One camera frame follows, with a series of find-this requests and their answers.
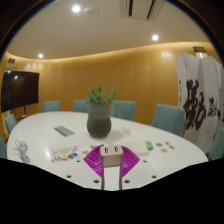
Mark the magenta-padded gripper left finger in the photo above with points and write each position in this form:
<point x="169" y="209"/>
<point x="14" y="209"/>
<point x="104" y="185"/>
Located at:
<point x="93" y="160"/>

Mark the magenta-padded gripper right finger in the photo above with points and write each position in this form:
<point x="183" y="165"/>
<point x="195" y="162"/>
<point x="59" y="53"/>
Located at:
<point x="130" y="160"/>

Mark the small pinkish-white charger block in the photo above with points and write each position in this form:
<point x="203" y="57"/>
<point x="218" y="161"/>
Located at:
<point x="111" y="156"/>

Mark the flat white box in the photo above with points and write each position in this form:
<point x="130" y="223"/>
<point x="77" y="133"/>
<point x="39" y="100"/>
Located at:
<point x="140" y="148"/>

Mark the small green object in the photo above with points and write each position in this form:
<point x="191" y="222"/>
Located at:
<point x="149" y="145"/>

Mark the white sheet of colourful stickers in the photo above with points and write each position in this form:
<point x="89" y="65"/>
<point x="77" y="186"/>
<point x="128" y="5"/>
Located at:
<point x="63" y="154"/>

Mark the grey ribbed pot with plant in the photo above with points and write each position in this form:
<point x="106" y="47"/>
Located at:
<point x="98" y="123"/>

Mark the dark flat card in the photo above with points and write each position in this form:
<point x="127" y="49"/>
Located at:
<point x="64" y="130"/>

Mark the teal chairs group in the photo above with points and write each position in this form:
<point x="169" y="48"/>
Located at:
<point x="168" y="118"/>

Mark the white calligraphy folding screen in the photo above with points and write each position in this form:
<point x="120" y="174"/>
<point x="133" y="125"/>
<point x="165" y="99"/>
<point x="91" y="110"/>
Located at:
<point x="196" y="100"/>

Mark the black television on stand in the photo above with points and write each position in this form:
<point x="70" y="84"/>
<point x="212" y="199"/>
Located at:
<point x="20" y="90"/>

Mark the round ceiling lights group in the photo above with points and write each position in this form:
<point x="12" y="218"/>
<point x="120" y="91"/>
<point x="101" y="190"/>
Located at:
<point x="76" y="8"/>

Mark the ceiling air vent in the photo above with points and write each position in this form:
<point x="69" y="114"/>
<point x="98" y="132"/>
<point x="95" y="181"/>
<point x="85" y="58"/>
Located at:
<point x="140" y="8"/>

